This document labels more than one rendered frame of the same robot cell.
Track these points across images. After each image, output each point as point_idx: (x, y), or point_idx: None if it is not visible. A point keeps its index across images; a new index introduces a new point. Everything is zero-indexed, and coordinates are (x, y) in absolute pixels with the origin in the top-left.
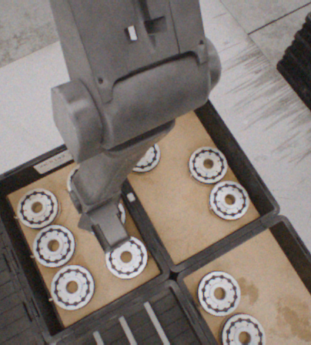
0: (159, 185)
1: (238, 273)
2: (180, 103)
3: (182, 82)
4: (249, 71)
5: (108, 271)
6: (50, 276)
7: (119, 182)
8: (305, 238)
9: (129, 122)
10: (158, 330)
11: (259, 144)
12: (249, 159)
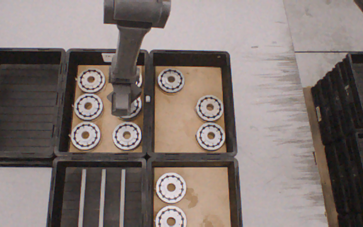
0: (172, 105)
1: (191, 185)
2: (145, 14)
3: (149, 5)
4: (280, 68)
5: (111, 139)
6: (76, 124)
7: (130, 61)
8: (255, 195)
9: (123, 9)
10: (121, 189)
11: (258, 118)
12: (246, 124)
